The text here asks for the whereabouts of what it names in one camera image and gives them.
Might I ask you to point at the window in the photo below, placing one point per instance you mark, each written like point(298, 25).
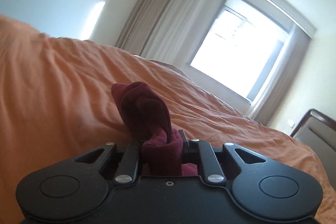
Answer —
point(236, 53)

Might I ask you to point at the maroon sweater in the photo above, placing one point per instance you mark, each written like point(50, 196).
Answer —
point(147, 113)

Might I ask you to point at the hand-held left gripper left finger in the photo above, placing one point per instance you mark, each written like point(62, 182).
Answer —
point(132, 158)

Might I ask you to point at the brown padded headboard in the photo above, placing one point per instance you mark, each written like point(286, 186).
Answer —
point(317, 132)

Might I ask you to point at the sheer white curtain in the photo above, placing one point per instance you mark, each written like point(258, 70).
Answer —
point(194, 16)

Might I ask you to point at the beige curtain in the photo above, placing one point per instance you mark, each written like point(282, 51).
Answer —
point(155, 8)
point(286, 71)

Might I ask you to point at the white wall socket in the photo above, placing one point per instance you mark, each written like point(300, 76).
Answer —
point(291, 123)

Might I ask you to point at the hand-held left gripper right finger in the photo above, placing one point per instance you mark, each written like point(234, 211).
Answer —
point(207, 158)

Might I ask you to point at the orange bed sheet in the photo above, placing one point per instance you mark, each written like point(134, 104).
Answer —
point(65, 77)

